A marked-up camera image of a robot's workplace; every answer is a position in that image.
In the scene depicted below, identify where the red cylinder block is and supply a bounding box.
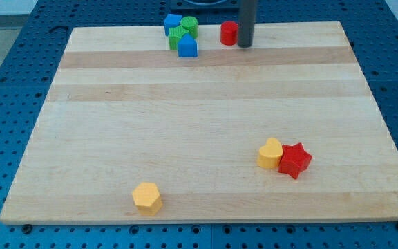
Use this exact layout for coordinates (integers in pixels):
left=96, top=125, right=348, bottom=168
left=220, top=21, right=238, bottom=46

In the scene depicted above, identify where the yellow heart block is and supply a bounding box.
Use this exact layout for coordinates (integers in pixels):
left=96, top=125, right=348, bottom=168
left=256, top=138, right=283, bottom=169

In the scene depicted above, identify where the light wooden board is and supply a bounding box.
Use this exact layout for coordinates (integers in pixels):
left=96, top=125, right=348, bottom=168
left=0, top=21, right=398, bottom=225

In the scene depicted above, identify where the blue triangle house block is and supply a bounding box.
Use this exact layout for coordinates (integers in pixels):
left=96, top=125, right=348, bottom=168
left=178, top=34, right=198, bottom=57

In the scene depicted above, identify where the yellow hexagon block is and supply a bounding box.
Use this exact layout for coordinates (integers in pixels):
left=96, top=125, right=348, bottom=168
left=132, top=182, right=163, bottom=216

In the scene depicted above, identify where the green star block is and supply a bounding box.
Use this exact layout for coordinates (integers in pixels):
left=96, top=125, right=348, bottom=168
left=168, top=25, right=189, bottom=50

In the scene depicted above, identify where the red star block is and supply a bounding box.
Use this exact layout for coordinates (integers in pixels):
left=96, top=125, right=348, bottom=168
left=278, top=143, right=312, bottom=179

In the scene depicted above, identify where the green cylinder block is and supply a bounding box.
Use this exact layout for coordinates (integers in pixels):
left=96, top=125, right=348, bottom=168
left=180, top=16, right=198, bottom=39

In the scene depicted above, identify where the blue cube block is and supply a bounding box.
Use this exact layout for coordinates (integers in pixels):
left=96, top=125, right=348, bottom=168
left=163, top=14, right=183, bottom=36

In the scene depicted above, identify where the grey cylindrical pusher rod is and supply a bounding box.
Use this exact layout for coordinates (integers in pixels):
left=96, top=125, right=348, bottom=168
left=237, top=0, right=258, bottom=48

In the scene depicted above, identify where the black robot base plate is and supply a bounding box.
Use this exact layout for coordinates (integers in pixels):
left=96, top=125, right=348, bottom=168
left=167, top=0, right=240, bottom=10

